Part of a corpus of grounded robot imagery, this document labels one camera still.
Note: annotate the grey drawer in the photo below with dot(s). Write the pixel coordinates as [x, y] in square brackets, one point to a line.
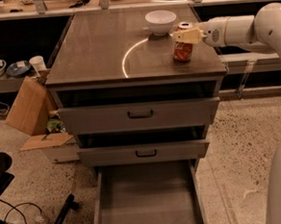
[137, 117]
[158, 152]
[148, 193]

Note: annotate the green snack bag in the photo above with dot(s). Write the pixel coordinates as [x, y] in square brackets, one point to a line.
[55, 126]

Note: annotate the grey drawer cabinet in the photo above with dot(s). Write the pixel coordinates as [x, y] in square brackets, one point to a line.
[111, 58]

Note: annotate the white ceramic bowl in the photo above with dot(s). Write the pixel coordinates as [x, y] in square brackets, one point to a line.
[160, 22]

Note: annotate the brown cardboard box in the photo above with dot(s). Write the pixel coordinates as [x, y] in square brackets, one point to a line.
[31, 108]

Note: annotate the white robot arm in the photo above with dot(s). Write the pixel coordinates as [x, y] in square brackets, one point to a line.
[260, 33]

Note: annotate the dark blue bowl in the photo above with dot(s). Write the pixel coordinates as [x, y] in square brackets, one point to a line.
[18, 69]

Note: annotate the grey bottom drawer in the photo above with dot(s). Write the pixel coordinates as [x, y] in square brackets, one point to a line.
[148, 193]

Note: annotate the red coke can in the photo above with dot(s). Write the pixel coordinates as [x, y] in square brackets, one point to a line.
[182, 51]

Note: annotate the white cardboard box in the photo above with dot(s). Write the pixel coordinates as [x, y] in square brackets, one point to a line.
[60, 147]

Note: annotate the white paper cup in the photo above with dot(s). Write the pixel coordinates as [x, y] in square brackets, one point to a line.
[37, 62]

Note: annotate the grey top drawer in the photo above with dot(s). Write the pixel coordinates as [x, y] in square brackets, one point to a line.
[137, 117]

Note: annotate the grey middle drawer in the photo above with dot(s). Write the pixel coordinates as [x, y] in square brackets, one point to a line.
[158, 152]

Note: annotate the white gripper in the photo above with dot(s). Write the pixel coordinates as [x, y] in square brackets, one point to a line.
[212, 32]

